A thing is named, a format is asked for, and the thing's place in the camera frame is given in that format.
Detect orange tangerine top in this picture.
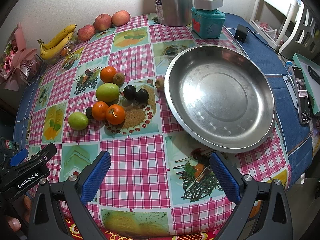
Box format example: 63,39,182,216
100,66,117,83

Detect blue woven tablecloth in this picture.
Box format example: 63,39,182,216
13,14,312,185

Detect large green apple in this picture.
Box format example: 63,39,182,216
95,83,120,103

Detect small dark plum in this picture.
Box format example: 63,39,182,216
86,107,94,119

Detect stainless steel round basin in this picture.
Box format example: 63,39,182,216
164,45,276,153

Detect brown kiwi beside tangerine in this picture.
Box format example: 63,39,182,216
113,73,125,87

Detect stainless steel thermos jug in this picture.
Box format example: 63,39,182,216
155,0,193,27

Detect red patterned cloth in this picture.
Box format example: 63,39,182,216
65,217,220,240

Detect smartphone with lit screen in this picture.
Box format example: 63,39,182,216
291,66,311,124

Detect yellow banana bunch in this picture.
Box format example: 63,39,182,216
37,24,77,60

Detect teal plastic box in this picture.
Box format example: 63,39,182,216
191,7,226,39

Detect black remote control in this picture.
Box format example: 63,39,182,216
308,66,320,85

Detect white phone stand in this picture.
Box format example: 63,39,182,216
283,75,298,109

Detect orange tangerine with stem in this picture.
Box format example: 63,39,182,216
105,105,125,125

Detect white plastic chair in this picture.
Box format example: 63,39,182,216
279,3,319,60

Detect small green apple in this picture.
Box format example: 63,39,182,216
68,112,89,131

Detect person's left hand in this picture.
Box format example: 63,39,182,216
6,194,33,232

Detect black power adapter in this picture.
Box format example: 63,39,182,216
234,24,248,43

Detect blue round sticker disc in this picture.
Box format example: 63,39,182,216
285,61,294,72

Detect clear plastic fruit bag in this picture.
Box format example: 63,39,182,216
46,35,79,64

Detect white shelf rack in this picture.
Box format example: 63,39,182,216
249,0,304,51

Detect pink flower bouquet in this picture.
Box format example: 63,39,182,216
1,23,42,91

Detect teal shallow tray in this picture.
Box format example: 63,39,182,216
293,53,320,116

